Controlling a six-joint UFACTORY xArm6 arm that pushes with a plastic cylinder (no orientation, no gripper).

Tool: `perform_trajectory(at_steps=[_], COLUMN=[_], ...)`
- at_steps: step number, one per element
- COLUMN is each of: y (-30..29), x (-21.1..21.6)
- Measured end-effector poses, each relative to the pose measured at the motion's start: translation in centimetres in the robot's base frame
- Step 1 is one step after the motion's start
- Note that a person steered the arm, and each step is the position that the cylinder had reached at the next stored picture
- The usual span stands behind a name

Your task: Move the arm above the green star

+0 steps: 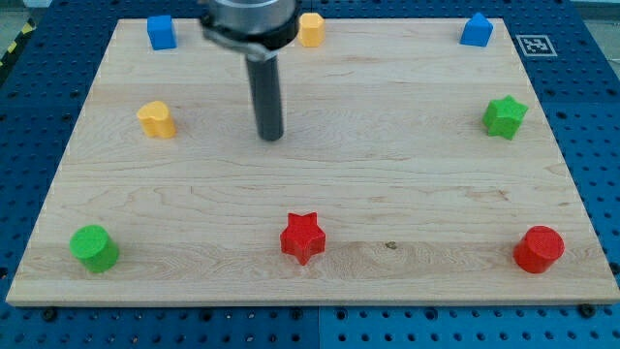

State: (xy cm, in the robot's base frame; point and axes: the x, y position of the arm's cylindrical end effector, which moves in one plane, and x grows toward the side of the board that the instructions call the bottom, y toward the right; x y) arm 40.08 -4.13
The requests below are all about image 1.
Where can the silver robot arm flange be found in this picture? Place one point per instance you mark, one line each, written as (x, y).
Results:
(255, 28)

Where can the red star block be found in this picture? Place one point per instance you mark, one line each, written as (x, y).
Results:
(303, 237)

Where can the green star block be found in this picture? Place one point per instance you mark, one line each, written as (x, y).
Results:
(503, 117)

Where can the wooden board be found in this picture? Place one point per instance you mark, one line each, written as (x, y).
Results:
(384, 140)

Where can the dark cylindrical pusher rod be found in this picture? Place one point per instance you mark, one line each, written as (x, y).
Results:
(265, 91)

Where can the yellow hexagon block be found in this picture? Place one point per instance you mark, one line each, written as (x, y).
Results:
(312, 30)

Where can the yellow heart block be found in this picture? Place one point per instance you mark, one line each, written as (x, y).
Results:
(156, 121)

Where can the blue cube block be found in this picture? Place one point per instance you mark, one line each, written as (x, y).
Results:
(161, 32)

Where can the blue pentagon block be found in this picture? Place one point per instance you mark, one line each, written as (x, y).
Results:
(477, 31)

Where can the green cylinder block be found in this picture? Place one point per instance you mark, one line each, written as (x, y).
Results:
(93, 247)

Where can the red cylinder block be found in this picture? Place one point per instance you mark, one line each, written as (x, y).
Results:
(539, 249)

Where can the white fiducial marker tag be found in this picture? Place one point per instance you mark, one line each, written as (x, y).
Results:
(536, 45)

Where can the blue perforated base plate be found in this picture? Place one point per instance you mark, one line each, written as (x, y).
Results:
(44, 93)

